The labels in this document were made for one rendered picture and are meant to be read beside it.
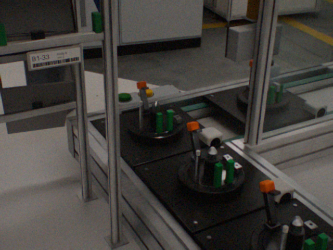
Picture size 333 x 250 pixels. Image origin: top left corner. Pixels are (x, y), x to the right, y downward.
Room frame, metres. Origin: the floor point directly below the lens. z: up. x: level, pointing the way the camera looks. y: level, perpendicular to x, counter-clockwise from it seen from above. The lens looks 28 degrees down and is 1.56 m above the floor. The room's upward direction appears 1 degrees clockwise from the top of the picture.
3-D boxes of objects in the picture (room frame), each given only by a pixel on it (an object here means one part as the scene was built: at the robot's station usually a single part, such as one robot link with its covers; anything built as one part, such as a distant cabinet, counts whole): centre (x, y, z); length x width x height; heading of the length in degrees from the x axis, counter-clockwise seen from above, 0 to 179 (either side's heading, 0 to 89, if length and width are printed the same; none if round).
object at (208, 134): (1.07, 0.03, 1.01); 0.24 x 0.24 x 0.13; 30
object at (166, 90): (1.30, 0.07, 0.93); 0.21 x 0.07 x 0.06; 120
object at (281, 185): (0.85, -0.09, 1.01); 0.24 x 0.24 x 0.13; 30
